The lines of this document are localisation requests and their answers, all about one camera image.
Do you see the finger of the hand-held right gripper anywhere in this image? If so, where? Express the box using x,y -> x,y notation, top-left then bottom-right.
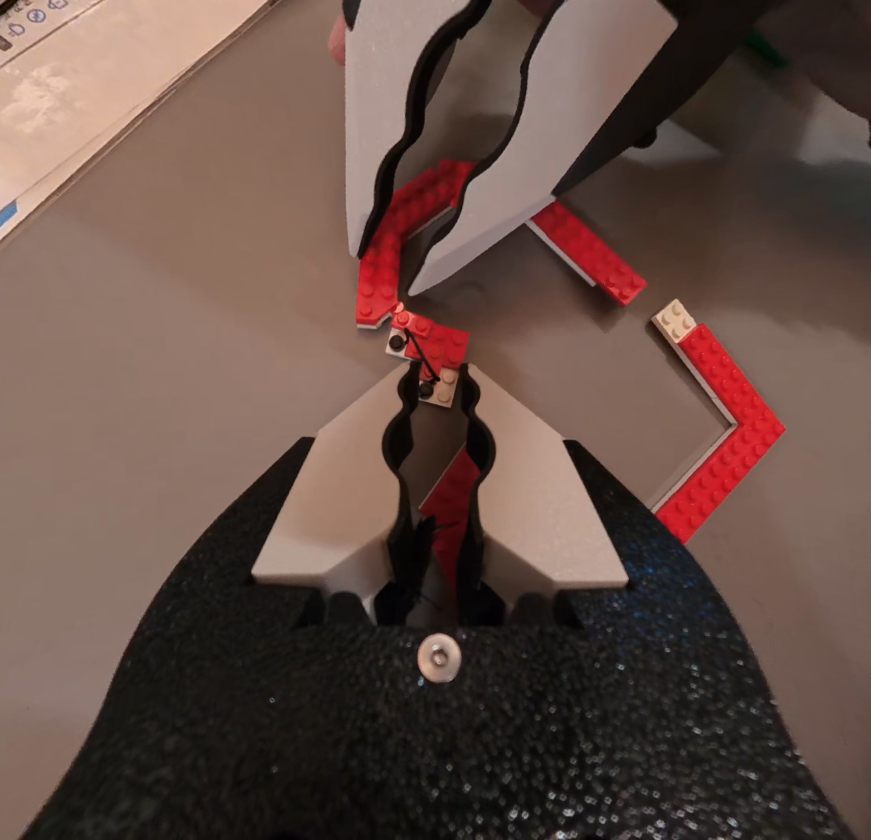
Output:
342,0 -> 508,261
407,0 -> 681,297

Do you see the lego instruction booklet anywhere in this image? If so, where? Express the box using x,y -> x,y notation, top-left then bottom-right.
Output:
0,0 -> 321,242

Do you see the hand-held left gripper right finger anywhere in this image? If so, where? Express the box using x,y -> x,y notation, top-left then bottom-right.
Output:
457,362 -> 630,613

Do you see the red straight lego plate strip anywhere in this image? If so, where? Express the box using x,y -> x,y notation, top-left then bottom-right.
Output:
525,199 -> 649,308

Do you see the red curved lego plate chain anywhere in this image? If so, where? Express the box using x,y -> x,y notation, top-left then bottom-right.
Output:
355,158 -> 479,329

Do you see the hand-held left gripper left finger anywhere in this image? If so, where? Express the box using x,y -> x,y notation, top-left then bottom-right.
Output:
250,362 -> 419,616

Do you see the small green piece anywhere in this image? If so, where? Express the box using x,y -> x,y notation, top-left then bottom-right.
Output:
745,27 -> 790,65

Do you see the small red lego assembly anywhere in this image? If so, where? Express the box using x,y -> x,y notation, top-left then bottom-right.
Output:
384,309 -> 472,411

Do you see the red angled lego frame piece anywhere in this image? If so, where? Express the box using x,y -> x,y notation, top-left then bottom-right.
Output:
650,298 -> 788,545

